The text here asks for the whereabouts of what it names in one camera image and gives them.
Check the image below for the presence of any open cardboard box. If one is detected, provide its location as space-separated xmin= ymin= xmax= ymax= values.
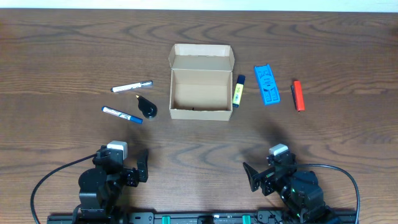
xmin=169 ymin=44 xmax=234 ymax=121

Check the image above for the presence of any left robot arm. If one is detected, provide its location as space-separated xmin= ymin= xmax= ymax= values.
xmin=72 ymin=146 xmax=149 ymax=224

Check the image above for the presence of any blue capped whiteboard marker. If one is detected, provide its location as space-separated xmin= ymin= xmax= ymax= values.
xmin=101 ymin=106 xmax=143 ymax=124

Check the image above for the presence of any black correction tape dispenser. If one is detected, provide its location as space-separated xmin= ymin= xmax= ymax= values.
xmin=136 ymin=95 xmax=157 ymax=119

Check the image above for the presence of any black capped whiteboard marker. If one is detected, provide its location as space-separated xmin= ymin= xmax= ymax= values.
xmin=111 ymin=80 xmax=153 ymax=93

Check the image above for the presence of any blue plastic ribbed block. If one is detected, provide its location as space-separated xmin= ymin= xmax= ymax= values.
xmin=254 ymin=64 xmax=280 ymax=106

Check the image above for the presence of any yellow highlighter pen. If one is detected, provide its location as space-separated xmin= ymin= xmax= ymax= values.
xmin=233 ymin=75 xmax=246 ymax=108

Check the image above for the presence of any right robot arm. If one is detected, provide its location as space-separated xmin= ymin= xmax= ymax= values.
xmin=243 ymin=150 xmax=342 ymax=223

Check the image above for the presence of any black aluminium mounting rail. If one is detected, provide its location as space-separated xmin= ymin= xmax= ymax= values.
xmin=47 ymin=210 xmax=356 ymax=224

